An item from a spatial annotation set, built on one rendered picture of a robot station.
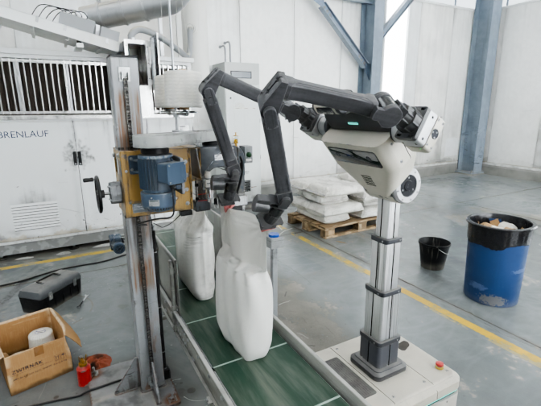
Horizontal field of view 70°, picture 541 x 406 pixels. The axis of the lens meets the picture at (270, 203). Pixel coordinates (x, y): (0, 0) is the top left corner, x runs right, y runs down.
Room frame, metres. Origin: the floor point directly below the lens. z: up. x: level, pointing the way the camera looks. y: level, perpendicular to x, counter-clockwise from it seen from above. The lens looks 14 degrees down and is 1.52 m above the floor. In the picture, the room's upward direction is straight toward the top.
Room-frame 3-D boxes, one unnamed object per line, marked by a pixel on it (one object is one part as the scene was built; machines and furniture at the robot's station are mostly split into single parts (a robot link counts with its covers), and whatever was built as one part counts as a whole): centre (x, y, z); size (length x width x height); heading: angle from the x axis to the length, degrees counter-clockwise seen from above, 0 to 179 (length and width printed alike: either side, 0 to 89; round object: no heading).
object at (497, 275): (2.91, -1.82, 0.32); 0.51 x 0.48 x 0.65; 119
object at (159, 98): (2.00, 0.51, 1.61); 0.15 x 0.14 x 0.17; 29
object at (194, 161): (2.00, 0.42, 1.26); 0.22 x 0.05 x 0.16; 29
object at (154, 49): (3.88, 1.09, 1.95); 0.30 x 0.01 x 0.48; 29
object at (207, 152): (2.11, 0.31, 1.21); 0.30 x 0.25 x 0.30; 29
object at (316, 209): (4.67, -0.80, 0.32); 0.66 x 0.43 x 0.15; 121
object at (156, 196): (1.69, 0.51, 1.21); 0.15 x 0.15 x 0.25
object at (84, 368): (1.88, 1.06, 0.12); 0.15 x 0.08 x 0.23; 29
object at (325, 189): (4.67, -0.81, 0.56); 0.66 x 0.42 x 0.15; 119
